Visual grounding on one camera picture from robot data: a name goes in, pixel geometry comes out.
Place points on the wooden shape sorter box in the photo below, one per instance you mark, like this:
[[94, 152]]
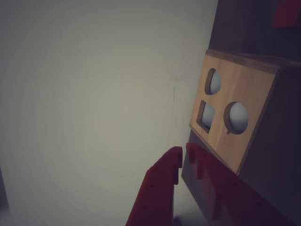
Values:
[[235, 94]]

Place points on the red wooden cube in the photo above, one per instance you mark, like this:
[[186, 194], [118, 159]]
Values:
[[287, 16]]

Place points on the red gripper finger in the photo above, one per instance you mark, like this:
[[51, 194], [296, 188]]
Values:
[[235, 202], [155, 193]]

